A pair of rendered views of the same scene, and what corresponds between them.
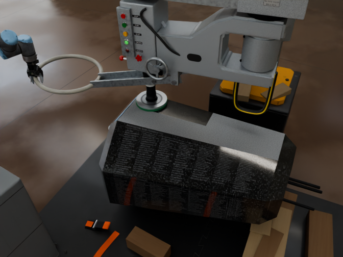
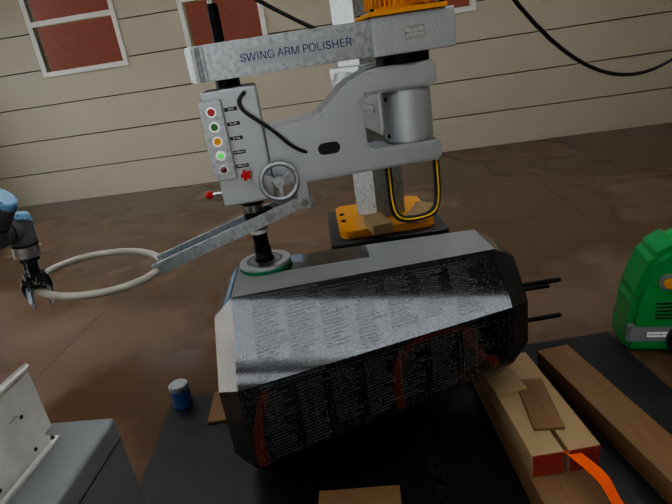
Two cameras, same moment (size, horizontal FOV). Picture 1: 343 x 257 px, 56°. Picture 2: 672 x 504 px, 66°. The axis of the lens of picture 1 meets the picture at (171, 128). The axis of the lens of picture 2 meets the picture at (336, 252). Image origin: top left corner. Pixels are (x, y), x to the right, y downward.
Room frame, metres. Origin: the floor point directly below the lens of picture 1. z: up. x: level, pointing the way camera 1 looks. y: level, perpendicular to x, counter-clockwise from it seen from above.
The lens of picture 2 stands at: (-0.14, 0.75, 1.63)
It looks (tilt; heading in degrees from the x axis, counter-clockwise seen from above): 21 degrees down; 334
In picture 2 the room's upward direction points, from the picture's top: 9 degrees counter-clockwise
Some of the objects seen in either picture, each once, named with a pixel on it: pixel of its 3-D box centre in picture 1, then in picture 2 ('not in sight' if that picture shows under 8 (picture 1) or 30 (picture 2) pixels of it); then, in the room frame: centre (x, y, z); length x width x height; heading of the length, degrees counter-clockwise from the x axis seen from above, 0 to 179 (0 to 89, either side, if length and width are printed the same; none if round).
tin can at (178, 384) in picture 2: not in sight; (180, 394); (2.34, 0.56, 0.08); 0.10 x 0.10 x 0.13
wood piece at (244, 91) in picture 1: (243, 90); (377, 223); (1.95, -0.54, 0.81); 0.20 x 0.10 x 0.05; 162
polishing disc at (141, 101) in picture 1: (151, 99); (265, 260); (1.79, 0.13, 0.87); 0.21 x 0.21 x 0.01
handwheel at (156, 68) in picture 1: (158, 66); (279, 179); (1.63, 0.06, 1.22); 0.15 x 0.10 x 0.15; 69
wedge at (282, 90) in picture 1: (275, 91); (417, 212); (1.93, -0.78, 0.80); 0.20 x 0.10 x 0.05; 115
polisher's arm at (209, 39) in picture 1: (210, 48); (342, 135); (1.63, -0.23, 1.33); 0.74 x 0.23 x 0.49; 69
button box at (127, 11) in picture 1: (126, 32); (217, 141); (1.71, 0.24, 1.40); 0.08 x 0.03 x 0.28; 69
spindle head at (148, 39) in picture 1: (159, 36); (262, 143); (1.76, 0.06, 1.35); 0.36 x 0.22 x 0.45; 69
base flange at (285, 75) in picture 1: (257, 79); (381, 215); (2.16, -0.70, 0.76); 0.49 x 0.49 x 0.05; 64
